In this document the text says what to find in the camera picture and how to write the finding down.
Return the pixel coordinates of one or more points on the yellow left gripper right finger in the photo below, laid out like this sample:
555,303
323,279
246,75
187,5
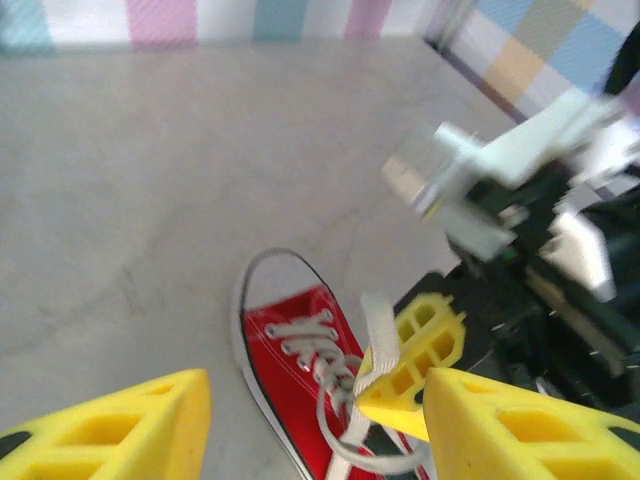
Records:
525,440

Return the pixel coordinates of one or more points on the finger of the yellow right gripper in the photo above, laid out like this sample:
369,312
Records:
400,415
425,357

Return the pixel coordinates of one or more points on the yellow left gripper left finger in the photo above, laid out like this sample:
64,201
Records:
125,435

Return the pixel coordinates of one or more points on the white shoelace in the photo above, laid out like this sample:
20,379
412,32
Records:
380,330

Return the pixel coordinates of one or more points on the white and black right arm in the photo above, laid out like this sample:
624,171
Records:
622,70

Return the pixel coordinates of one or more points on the red canvas sneaker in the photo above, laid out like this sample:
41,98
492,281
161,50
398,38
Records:
280,370

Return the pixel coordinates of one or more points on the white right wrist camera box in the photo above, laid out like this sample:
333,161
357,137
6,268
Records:
525,145

